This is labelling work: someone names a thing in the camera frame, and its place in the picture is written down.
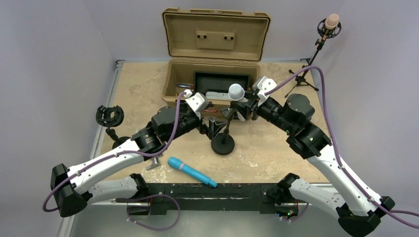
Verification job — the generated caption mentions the grey plastic bit case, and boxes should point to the grey plastic bit case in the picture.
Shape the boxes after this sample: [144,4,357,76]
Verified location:
[205,91,231,101]

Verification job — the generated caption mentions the black tripod mic stand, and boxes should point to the black tripod mic stand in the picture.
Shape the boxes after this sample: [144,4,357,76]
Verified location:
[284,19,342,98]

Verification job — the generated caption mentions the white chrome faucet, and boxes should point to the white chrome faucet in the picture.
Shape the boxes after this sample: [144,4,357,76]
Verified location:
[146,157,161,171]

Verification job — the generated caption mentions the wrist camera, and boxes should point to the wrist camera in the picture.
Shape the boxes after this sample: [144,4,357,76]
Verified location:
[252,76,277,107]
[184,89,210,116]

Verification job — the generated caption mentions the tan plastic toolbox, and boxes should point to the tan plastic toolbox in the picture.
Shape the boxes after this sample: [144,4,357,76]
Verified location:
[161,8,271,107]

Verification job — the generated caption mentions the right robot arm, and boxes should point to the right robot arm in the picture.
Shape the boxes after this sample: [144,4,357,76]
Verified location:
[228,90,395,237]

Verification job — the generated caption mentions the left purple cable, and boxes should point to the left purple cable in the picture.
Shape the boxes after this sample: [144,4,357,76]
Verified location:
[42,91,192,213]

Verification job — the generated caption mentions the blue microphone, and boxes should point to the blue microphone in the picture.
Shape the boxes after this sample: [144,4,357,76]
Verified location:
[168,157,217,188]

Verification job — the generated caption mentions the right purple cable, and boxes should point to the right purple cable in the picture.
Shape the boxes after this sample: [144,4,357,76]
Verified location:
[265,66,419,228]

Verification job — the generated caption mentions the pink microphone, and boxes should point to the pink microphone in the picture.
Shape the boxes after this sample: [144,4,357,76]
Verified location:
[320,13,340,40]

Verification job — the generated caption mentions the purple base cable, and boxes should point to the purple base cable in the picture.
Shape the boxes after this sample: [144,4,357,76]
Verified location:
[126,195,181,232]

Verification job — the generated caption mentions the red blue screwdriver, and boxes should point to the red blue screwdriver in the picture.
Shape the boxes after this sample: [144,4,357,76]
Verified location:
[176,83,194,89]

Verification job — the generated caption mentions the black toolbox tray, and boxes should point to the black toolbox tray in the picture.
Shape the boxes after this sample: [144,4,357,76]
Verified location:
[194,71,251,94]

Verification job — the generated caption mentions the white microphone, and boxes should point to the white microphone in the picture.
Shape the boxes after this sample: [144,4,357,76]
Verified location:
[228,83,245,101]

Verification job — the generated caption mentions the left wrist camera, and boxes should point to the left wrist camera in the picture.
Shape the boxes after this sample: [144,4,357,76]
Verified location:
[184,89,210,116]

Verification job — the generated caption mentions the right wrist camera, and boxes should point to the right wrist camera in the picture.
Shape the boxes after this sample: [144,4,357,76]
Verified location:
[252,76,277,107]

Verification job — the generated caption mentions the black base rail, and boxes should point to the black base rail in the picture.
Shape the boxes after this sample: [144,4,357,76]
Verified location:
[127,183,306,218]

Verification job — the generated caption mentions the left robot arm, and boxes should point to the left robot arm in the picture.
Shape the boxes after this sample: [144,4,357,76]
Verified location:
[42,107,226,217]

